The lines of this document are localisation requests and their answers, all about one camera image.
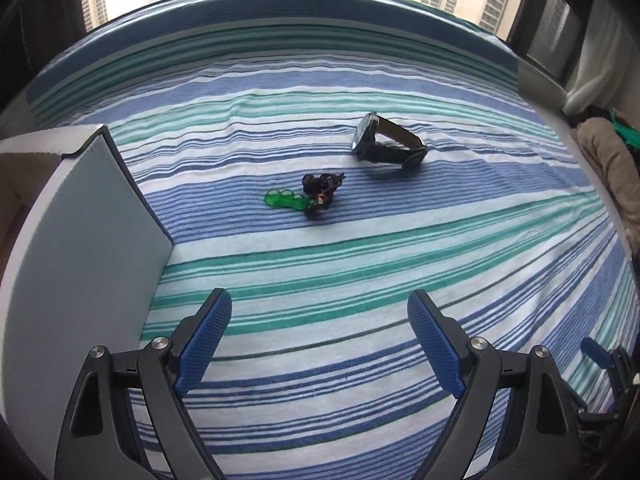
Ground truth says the green bead charm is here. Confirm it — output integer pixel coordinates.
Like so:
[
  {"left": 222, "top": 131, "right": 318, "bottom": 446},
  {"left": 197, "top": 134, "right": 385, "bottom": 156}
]
[{"left": 264, "top": 172, "right": 347, "bottom": 222}]

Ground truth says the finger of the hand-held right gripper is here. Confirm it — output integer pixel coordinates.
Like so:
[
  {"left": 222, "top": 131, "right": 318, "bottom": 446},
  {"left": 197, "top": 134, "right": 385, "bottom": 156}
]
[
  {"left": 581, "top": 337, "right": 640, "bottom": 413},
  {"left": 575, "top": 400, "right": 626, "bottom": 453}
]

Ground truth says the white curtain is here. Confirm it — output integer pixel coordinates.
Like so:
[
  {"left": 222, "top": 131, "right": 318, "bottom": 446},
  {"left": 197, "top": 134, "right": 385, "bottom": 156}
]
[{"left": 562, "top": 0, "right": 640, "bottom": 116}]

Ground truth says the dark window frame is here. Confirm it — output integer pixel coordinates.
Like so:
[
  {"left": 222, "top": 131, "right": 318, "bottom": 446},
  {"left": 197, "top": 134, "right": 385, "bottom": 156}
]
[{"left": 507, "top": 0, "right": 601, "bottom": 86}]

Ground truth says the black wristwatch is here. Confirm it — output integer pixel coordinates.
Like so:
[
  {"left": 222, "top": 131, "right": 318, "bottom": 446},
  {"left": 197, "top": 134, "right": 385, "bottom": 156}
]
[{"left": 352, "top": 112, "right": 429, "bottom": 172}]

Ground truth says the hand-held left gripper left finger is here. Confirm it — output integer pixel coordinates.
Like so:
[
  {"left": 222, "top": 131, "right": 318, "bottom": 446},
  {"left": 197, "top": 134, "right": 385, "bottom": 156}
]
[{"left": 54, "top": 287, "right": 233, "bottom": 480}]

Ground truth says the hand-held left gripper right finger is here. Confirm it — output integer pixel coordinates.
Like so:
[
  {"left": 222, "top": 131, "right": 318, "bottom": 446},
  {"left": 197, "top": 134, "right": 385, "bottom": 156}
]
[{"left": 407, "top": 290, "right": 586, "bottom": 480}]

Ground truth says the beige cloth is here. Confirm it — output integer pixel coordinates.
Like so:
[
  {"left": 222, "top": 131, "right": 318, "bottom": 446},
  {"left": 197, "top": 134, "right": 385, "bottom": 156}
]
[{"left": 575, "top": 115, "right": 640, "bottom": 256}]

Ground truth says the striped bed sheet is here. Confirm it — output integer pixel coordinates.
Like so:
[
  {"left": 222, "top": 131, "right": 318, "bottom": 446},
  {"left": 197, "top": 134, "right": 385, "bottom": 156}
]
[{"left": 25, "top": 0, "right": 632, "bottom": 480}]

